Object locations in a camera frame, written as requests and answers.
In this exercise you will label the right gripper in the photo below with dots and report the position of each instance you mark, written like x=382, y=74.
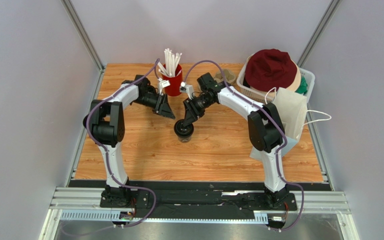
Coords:
x=193, y=105

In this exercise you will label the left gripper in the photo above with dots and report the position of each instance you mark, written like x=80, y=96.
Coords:
x=162, y=107

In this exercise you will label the brown translucent coffee cup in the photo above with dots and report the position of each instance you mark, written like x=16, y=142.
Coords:
x=184, y=138

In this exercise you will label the white paper bag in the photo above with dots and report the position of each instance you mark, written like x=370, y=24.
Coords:
x=292, y=108

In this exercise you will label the black coffee cup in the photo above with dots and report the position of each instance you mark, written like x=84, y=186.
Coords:
x=84, y=121

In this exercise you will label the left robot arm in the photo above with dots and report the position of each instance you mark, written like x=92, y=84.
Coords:
x=105, y=125

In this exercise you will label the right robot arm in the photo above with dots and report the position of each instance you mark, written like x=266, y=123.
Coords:
x=265, y=129

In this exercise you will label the red straw cup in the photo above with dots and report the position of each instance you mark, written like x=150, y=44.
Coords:
x=173, y=90

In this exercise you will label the wrapped white straws bundle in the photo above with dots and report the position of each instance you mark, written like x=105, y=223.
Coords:
x=172, y=61

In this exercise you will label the stacked pulp cup carriers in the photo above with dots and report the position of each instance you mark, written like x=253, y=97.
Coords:
x=229, y=76

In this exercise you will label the maroon bucket hat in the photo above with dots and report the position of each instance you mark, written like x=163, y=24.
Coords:
x=269, y=68

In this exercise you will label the beige hat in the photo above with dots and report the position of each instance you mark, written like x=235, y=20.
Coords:
x=296, y=82

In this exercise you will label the green cloth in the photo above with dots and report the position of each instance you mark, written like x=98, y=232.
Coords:
x=303, y=87

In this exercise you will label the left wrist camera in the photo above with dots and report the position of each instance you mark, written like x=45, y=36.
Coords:
x=162, y=83

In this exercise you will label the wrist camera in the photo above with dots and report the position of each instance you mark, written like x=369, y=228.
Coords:
x=162, y=83
x=187, y=89

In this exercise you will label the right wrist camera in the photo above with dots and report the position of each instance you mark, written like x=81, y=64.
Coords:
x=187, y=89

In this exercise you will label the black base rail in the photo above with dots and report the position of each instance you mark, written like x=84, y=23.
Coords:
x=198, y=200

